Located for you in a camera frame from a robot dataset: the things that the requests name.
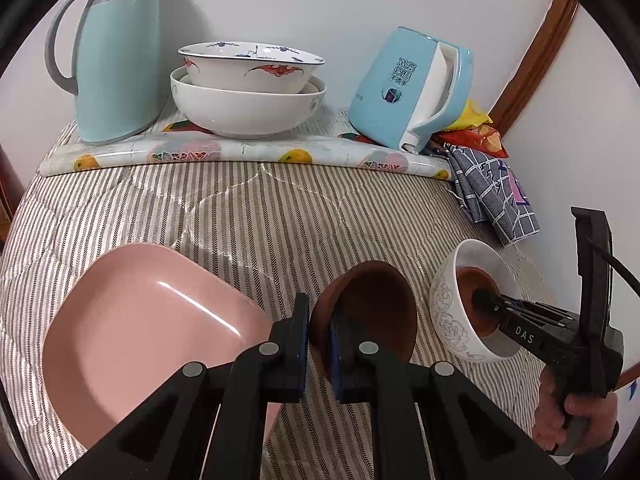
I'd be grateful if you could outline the black cable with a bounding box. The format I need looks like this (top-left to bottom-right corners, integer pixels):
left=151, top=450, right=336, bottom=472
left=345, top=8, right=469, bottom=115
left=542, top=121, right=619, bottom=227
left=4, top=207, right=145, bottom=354
left=585, top=240, right=640, bottom=291

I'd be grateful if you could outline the pink plate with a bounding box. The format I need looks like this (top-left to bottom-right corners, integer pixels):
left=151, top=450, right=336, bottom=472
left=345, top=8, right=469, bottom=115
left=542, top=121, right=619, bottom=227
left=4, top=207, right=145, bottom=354
left=42, top=243, right=283, bottom=451

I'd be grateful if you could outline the striped tablecloth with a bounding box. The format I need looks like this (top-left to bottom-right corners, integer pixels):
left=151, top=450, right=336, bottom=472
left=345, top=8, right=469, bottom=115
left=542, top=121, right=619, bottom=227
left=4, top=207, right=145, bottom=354
left=0, top=107, right=551, bottom=480

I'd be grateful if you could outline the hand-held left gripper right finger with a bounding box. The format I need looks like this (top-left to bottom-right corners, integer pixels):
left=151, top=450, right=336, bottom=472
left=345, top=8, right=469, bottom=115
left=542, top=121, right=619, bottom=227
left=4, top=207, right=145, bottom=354
left=327, top=305, right=573, bottom=480

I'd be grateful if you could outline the red chip bag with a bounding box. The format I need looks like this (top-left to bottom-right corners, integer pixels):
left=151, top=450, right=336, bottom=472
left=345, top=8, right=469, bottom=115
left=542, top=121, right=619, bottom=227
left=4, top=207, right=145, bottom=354
left=432, top=125, right=508, bottom=158

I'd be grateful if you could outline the light blue electric kettle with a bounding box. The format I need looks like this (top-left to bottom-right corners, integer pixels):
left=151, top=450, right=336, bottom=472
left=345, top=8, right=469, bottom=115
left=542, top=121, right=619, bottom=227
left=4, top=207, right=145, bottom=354
left=348, top=27, right=474, bottom=153

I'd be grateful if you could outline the small brown bowl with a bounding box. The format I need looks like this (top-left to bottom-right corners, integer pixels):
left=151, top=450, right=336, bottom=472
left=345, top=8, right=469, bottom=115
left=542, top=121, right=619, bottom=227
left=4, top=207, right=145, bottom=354
left=310, top=260, right=417, bottom=381
left=455, top=266, right=503, bottom=338

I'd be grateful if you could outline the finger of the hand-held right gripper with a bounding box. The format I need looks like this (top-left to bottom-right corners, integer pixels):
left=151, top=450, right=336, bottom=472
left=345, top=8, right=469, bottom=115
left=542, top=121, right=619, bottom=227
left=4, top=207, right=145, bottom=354
left=472, top=287, right=571, bottom=326
left=487, top=305, right=566, bottom=356

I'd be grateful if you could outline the person's right hand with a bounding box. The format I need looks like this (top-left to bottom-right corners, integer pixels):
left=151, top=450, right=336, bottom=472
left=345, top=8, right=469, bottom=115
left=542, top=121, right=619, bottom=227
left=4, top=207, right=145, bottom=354
left=532, top=380, right=618, bottom=453

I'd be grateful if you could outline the fruit pattern tray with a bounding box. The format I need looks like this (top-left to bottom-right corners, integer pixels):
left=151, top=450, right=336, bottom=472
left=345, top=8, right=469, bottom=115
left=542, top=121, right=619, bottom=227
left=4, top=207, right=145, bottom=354
left=39, top=107, right=451, bottom=182

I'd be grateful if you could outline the light blue thermos jug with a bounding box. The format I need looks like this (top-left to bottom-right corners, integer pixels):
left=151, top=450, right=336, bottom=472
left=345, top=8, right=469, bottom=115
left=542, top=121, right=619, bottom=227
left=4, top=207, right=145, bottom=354
left=45, top=0, right=168, bottom=144

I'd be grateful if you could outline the grey checkered cloth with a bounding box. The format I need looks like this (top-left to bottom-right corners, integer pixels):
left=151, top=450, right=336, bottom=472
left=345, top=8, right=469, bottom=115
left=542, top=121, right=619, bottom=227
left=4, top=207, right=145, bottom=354
left=442, top=142, right=542, bottom=246

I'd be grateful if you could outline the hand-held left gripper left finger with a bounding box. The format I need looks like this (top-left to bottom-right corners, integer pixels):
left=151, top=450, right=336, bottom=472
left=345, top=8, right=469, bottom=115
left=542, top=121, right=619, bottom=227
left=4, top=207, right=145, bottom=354
left=59, top=292, right=311, bottom=480

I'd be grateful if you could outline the wooden door frame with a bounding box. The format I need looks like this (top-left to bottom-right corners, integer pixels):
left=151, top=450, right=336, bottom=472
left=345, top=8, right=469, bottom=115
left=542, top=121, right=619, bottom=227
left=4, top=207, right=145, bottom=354
left=487, top=0, right=579, bottom=137

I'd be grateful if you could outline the large plain white bowl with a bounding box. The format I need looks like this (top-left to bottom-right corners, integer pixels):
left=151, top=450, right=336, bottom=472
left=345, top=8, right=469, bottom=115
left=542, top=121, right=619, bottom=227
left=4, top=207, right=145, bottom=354
left=170, top=66, right=327, bottom=139

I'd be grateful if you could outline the yellow chip bag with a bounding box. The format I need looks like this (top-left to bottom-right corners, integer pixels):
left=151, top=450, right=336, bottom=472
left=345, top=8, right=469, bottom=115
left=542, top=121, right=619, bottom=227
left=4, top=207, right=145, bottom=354
left=447, top=99, right=493, bottom=133

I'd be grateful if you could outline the patterned white bowl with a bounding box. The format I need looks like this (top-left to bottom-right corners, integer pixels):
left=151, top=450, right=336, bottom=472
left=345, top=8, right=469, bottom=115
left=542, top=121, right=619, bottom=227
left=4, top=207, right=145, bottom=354
left=178, top=41, right=326, bottom=95

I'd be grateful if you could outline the white floral-line bowl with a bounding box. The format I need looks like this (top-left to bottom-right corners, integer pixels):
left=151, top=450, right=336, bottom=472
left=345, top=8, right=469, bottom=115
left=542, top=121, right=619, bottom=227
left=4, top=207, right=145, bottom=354
left=430, top=239, right=523, bottom=362

